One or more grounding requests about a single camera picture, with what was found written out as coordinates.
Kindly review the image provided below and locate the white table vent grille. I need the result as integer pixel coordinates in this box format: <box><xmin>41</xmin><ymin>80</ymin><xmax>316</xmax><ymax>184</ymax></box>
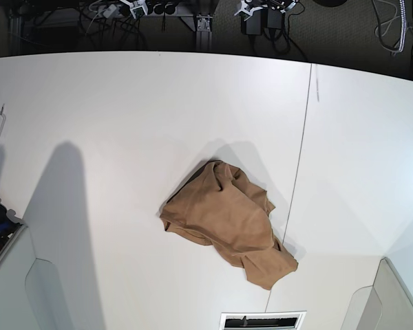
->
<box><xmin>219</xmin><ymin>311</ymin><xmax>307</xmax><ymax>330</ymax></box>

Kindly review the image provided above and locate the grey left table panel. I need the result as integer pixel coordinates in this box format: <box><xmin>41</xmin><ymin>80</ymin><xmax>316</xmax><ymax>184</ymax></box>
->
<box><xmin>0</xmin><ymin>225</ymin><xmax>106</xmax><ymax>330</ymax></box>

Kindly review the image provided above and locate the tan brown t-shirt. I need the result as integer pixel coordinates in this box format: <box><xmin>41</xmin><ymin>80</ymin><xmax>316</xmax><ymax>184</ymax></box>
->
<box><xmin>160</xmin><ymin>160</ymin><xmax>298</xmax><ymax>290</ymax></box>

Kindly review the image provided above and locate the aluminium frame post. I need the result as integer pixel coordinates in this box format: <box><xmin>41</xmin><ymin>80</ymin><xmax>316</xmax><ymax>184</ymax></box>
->
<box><xmin>195</xmin><ymin>15</ymin><xmax>213</xmax><ymax>52</ymax></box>

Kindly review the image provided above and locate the grey cable loop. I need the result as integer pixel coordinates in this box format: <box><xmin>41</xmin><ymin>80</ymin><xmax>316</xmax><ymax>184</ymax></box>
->
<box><xmin>371</xmin><ymin>0</ymin><xmax>409</xmax><ymax>56</ymax></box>

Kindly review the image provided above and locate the black power adapter brick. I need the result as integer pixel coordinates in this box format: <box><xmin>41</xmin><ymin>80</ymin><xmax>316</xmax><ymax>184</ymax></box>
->
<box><xmin>240</xmin><ymin>8</ymin><xmax>263</xmax><ymax>36</ymax></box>

